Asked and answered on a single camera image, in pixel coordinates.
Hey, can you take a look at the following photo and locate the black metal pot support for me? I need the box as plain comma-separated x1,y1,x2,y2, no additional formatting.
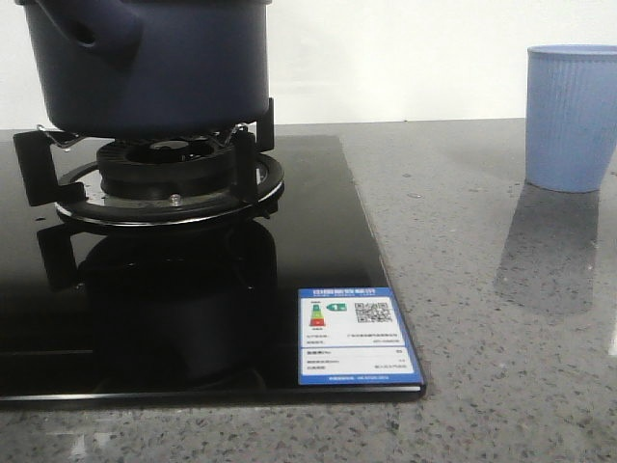
13,107,284,229

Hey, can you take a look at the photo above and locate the blue energy label sticker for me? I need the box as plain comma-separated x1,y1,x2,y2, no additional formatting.
298,286,424,391

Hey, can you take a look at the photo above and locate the light blue ribbed plastic cup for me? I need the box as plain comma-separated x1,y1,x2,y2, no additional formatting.
525,44,616,193

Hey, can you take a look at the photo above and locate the dark blue cooking pot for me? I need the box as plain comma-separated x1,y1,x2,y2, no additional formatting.
21,1,269,139

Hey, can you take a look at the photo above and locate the black gas burner head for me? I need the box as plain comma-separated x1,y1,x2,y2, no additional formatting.
96,140,235,200

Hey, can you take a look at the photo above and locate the black glass gas stove top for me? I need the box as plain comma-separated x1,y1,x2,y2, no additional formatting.
1,133,426,408

